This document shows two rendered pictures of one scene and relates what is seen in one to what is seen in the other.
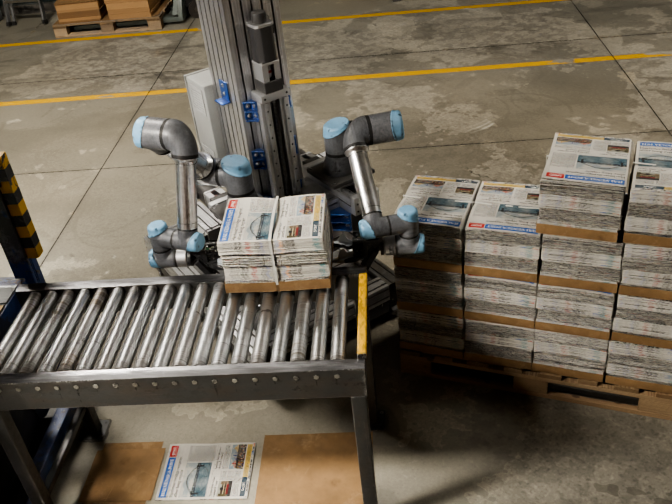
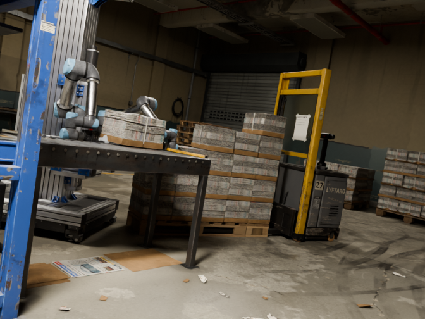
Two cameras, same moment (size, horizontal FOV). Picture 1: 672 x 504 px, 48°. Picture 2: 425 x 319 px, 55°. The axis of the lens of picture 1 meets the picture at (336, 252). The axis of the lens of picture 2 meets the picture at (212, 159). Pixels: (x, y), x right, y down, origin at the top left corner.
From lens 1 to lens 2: 2.74 m
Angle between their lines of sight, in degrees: 59
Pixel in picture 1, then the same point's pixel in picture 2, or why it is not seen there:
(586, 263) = (222, 163)
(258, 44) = (93, 58)
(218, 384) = (161, 161)
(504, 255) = not seen: hidden behind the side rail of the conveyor
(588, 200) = (225, 135)
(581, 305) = (219, 183)
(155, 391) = (134, 161)
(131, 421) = not seen: hidden behind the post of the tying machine
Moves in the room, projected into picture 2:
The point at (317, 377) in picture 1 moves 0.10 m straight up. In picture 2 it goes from (197, 161) to (199, 147)
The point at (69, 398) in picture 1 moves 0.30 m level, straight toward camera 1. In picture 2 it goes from (90, 161) to (142, 170)
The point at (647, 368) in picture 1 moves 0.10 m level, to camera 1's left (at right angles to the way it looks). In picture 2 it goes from (238, 211) to (232, 212)
